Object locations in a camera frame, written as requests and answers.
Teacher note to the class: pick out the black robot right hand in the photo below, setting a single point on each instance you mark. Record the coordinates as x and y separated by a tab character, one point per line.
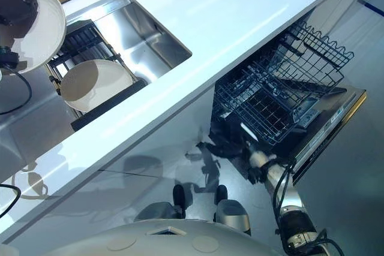
232	151

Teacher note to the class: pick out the large white round plate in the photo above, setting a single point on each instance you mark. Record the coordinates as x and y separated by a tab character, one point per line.
45	34

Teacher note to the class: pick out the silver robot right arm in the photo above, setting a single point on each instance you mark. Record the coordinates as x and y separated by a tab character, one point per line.
288	199

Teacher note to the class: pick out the black dishwasher door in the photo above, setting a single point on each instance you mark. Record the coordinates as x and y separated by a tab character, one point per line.
327	127

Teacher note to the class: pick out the silver robot right leg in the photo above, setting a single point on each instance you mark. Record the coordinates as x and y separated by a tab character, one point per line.
232	215

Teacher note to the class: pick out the silver robot leg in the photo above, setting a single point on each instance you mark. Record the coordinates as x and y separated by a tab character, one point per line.
232	215
162	209

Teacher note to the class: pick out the black dish drying rack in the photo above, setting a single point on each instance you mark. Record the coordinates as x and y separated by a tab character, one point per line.
79	38

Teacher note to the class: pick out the silver robot left leg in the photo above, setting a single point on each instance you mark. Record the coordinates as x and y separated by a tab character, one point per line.
162	209

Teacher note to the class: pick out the glossy white cabinet front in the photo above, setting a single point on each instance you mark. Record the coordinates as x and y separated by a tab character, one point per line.
120	190

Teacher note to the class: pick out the grey robot torso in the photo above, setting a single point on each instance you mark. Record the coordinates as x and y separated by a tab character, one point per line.
144	241

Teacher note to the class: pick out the stainless steel sink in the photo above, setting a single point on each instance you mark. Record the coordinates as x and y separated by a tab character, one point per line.
144	32

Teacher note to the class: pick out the blue floor tape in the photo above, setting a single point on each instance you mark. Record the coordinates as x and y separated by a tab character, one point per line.
375	7

